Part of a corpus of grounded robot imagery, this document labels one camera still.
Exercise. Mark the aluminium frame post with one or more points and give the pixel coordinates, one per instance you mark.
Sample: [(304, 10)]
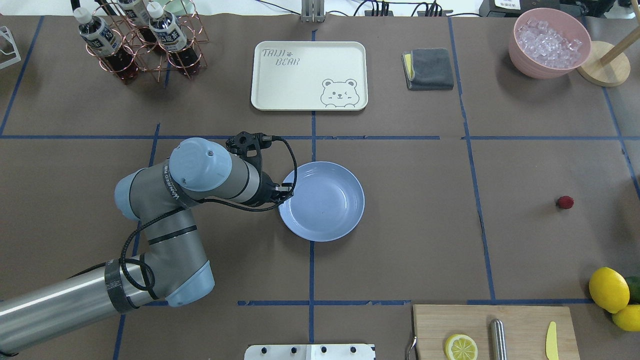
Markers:
[(313, 11)]

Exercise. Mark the cream bear tray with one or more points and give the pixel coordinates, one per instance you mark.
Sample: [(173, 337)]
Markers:
[(309, 76)]

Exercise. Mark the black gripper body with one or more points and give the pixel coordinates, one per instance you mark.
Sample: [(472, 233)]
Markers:
[(265, 191)]

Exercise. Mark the half lemon slice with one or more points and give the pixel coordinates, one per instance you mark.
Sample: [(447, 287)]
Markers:
[(460, 346)]

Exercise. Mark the wooden cup stand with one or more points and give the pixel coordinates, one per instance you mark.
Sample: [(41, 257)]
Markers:
[(607, 64)]

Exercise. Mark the blue round plate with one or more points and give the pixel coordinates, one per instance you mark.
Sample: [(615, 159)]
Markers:
[(327, 204)]

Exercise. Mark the wooden cutting board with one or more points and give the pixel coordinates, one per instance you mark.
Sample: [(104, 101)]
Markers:
[(525, 329)]

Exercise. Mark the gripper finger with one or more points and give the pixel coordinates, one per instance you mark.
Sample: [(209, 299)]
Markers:
[(285, 192)]

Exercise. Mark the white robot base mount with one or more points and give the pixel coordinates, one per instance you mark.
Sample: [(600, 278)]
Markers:
[(326, 351)]

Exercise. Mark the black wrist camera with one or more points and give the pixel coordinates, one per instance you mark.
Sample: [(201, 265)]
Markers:
[(249, 146)]

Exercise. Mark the red strawberry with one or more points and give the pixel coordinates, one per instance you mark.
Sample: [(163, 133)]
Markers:
[(565, 202)]

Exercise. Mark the tea bottle left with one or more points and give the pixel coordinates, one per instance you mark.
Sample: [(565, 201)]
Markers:
[(103, 42)]

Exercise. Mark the pink bowl of ice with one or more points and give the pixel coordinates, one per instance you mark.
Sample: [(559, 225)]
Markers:
[(547, 43)]

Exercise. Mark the large yellow lemon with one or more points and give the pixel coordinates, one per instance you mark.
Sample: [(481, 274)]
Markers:
[(609, 290)]

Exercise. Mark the tea bottle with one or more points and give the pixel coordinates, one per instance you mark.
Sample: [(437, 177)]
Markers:
[(167, 30), (137, 14), (103, 42)]

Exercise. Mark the grey folded cloth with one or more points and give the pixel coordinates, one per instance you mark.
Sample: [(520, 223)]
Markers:
[(428, 69)]

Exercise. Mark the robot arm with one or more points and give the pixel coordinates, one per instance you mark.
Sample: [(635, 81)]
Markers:
[(164, 257)]

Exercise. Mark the tea bottle middle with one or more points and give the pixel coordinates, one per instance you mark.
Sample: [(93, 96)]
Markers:
[(137, 14)]

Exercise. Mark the copper wire bottle rack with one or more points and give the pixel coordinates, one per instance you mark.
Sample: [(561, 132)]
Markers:
[(148, 61)]

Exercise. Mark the yellow plastic knife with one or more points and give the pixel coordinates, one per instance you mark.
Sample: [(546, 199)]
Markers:
[(551, 342)]

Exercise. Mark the tea bottle right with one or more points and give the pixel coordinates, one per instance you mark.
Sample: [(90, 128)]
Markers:
[(167, 30)]

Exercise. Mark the steel cylinder rod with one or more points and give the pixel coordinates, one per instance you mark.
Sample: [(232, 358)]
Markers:
[(498, 339)]

